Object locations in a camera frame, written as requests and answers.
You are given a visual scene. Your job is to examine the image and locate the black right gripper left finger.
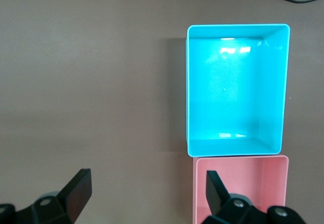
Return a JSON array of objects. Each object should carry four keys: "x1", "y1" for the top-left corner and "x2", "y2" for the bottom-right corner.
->
[{"x1": 0, "y1": 168, "x2": 92, "y2": 224}]

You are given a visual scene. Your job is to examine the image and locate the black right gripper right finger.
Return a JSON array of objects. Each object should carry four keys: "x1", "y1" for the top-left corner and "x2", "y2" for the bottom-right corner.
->
[{"x1": 205, "y1": 170, "x2": 307, "y2": 224}]

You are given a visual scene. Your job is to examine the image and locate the pink plastic bin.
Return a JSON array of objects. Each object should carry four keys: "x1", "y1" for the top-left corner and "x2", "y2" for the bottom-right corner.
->
[{"x1": 191, "y1": 155, "x2": 290, "y2": 224}]

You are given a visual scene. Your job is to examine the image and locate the blue plastic bin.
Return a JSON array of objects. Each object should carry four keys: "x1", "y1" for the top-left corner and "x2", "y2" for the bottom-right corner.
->
[{"x1": 186, "y1": 23, "x2": 291, "y2": 158}]

